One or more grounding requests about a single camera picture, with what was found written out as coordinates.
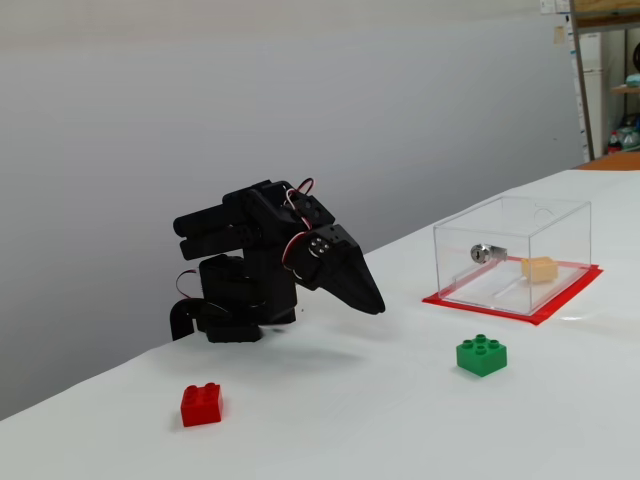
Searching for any black table clamp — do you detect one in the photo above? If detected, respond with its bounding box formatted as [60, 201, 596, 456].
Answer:
[168, 298, 201, 342]

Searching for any brown wooden tabletop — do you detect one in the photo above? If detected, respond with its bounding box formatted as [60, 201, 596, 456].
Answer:
[574, 151, 640, 172]

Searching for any green lego brick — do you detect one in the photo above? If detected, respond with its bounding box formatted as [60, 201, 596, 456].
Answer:
[455, 332, 508, 379]

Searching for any white cabinet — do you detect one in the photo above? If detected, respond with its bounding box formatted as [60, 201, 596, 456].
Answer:
[579, 32, 607, 151]

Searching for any red white gripper servo cable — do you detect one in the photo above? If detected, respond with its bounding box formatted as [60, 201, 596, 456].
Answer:
[281, 230, 314, 274]

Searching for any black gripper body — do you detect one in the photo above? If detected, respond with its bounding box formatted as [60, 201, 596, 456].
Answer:
[289, 223, 361, 292]

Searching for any transparent plastic box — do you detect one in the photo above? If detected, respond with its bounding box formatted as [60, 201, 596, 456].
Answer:
[432, 194, 593, 316]

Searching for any red white wrist servo cable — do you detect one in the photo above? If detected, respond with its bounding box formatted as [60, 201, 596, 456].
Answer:
[279, 177, 317, 229]

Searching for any yellow lego brick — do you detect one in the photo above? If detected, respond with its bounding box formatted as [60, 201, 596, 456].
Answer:
[520, 255, 559, 285]

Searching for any silver cam lock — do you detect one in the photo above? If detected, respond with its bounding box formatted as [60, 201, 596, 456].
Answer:
[469, 243, 509, 265]

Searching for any red white base servo cable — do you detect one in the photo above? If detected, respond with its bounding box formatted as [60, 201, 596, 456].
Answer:
[174, 268, 202, 301]

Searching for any grey metal shelf rack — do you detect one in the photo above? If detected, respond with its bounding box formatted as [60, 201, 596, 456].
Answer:
[568, 0, 640, 161]

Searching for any red lego brick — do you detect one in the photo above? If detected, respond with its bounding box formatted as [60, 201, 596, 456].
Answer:
[179, 382, 224, 428]

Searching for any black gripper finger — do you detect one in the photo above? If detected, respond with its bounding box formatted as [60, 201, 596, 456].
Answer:
[344, 245, 386, 315]
[322, 267, 371, 315]

